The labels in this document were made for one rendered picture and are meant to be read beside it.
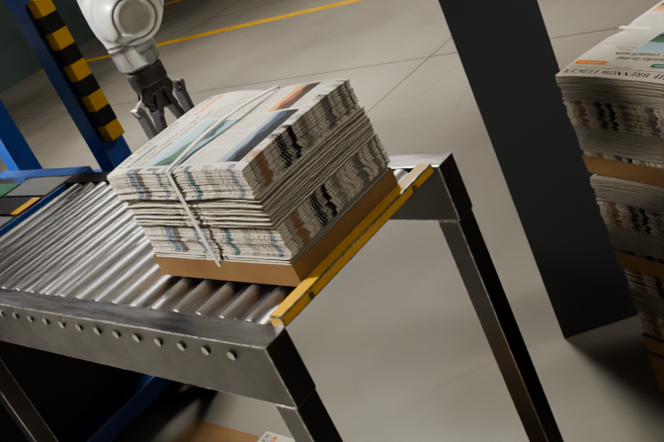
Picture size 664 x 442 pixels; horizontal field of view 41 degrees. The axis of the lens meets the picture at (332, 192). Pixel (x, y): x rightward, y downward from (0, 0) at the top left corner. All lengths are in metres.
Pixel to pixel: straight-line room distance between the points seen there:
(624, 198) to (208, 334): 0.85
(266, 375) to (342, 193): 0.32
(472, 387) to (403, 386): 0.21
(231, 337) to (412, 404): 1.09
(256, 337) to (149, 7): 0.58
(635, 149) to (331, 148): 0.58
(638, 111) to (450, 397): 1.04
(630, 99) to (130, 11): 0.87
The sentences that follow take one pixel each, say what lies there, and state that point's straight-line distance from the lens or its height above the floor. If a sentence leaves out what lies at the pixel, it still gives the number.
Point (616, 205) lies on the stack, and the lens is 1.81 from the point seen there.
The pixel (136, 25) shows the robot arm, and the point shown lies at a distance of 1.53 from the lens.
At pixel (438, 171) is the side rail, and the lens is 1.60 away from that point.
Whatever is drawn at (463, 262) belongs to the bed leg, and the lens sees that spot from 1.71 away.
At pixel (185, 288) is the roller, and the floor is 0.79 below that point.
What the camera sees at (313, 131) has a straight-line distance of 1.41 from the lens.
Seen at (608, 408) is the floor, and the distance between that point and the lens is 2.18.
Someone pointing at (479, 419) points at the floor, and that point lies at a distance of 2.26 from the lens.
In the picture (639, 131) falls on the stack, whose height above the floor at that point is 0.72.
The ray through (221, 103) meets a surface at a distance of 1.65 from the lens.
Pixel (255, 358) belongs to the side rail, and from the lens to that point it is 1.34.
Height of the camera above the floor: 1.44
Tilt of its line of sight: 23 degrees down
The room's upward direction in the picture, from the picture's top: 25 degrees counter-clockwise
